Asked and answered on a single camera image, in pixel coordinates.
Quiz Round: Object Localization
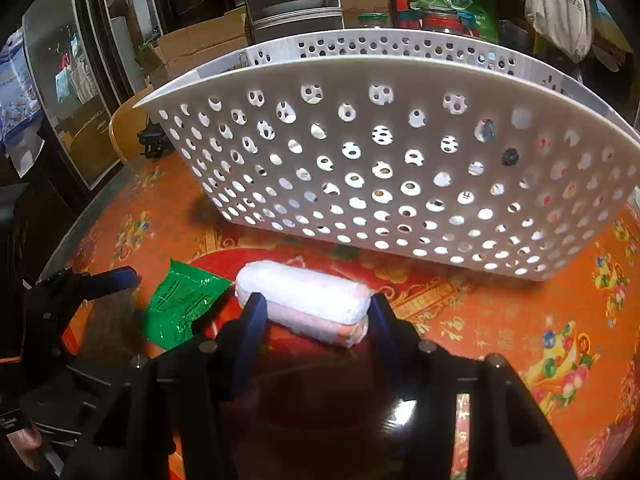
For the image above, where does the open cardboard box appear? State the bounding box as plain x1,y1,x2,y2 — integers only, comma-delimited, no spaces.
135,10,248,91

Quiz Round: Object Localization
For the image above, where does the stacked plastic drawer unit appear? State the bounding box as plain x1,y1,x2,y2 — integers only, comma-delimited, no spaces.
237,0,343,46

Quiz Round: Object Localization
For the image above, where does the white perforated plastic basket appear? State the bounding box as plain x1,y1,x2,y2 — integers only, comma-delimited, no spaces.
132,27,640,283

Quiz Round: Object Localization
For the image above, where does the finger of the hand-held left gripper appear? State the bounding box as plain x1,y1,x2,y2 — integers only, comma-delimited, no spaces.
47,350,146,401
30,267,138,321

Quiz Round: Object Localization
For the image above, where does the blue white plastic bag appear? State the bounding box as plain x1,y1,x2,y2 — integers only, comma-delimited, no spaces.
0,27,46,178

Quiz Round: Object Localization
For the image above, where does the green plastic packet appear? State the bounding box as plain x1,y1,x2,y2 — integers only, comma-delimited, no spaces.
141,259,233,351

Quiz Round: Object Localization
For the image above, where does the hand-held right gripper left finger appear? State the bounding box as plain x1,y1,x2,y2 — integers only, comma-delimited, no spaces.
65,292,271,480

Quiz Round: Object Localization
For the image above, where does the dark mirrored cabinet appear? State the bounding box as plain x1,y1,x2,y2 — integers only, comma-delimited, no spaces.
20,0,166,191

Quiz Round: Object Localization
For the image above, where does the person's left hand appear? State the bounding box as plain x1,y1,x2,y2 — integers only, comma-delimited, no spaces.
0,425,45,473

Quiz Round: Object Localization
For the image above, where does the white pink towel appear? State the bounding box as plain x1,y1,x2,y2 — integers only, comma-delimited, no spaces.
235,260,373,348

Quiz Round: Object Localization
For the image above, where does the closed cardboard box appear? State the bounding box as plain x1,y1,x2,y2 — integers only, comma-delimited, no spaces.
340,0,391,28

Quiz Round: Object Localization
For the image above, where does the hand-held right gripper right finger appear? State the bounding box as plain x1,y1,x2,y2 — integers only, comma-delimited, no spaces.
367,292,576,480

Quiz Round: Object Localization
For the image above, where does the wooden chair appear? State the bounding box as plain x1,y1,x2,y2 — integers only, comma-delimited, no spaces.
109,85,156,166

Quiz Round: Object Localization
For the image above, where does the blue printed paper bag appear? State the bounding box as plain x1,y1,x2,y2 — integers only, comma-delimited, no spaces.
590,0,633,66

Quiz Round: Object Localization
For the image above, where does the white cloth tote bag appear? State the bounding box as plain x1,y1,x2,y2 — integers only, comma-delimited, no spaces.
524,0,593,63

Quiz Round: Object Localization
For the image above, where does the black clamp tool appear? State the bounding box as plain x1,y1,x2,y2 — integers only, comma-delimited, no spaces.
137,127,173,158

